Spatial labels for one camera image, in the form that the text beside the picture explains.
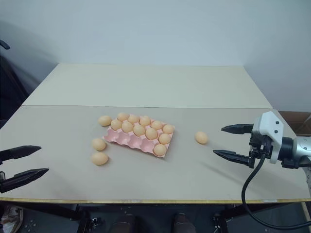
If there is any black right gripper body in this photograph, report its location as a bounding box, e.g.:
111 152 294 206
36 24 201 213
248 133 274 168

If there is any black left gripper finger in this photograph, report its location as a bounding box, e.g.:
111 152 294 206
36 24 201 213
0 145 42 166
0 167 50 194

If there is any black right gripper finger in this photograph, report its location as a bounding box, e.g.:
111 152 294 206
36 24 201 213
221 124 254 135
212 150 251 167

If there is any pink egg tray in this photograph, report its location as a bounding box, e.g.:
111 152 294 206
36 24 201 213
104 114 176 160

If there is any crumpled white bag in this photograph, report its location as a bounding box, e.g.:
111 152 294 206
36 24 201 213
0 205 24 233

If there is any brown cardboard box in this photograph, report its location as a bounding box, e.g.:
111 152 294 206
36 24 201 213
278 110 311 135

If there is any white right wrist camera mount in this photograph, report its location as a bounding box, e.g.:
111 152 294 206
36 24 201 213
251 111 285 165

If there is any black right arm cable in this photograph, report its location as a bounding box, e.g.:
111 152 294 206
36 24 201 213
241 145 311 230

